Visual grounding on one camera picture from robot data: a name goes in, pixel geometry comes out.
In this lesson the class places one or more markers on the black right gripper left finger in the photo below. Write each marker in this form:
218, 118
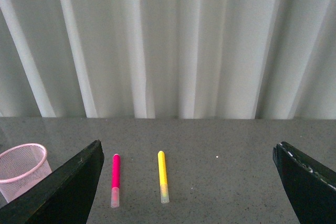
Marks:
64, 196

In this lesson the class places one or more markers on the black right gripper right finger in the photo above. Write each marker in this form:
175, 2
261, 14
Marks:
309, 185

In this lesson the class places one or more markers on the pink pen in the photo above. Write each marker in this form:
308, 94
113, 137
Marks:
115, 181

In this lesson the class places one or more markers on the pink mesh cup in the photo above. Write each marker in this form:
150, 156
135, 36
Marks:
22, 167

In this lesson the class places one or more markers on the yellow pen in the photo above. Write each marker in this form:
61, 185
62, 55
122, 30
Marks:
164, 190

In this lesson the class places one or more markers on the white curtain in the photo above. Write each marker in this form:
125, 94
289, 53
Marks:
190, 59

